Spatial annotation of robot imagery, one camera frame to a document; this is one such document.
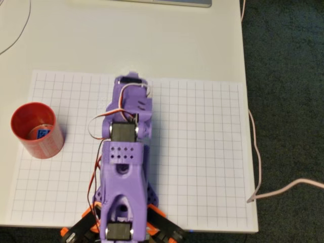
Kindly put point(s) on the blue toy brick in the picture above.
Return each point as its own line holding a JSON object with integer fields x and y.
{"x": 43, "y": 133}

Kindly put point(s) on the purple robot arm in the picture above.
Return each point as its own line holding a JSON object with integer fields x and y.
{"x": 124, "y": 182}

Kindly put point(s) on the red cup with white print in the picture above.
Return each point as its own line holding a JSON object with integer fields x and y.
{"x": 48, "y": 149}

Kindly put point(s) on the silver laptop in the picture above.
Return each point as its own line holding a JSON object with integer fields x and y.
{"x": 139, "y": 2}

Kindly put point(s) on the white grid paper sheet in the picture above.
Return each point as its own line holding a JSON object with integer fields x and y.
{"x": 202, "y": 152}

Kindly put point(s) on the black orange table clamp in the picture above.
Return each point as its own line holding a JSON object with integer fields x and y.
{"x": 78, "y": 227}
{"x": 167, "y": 225}

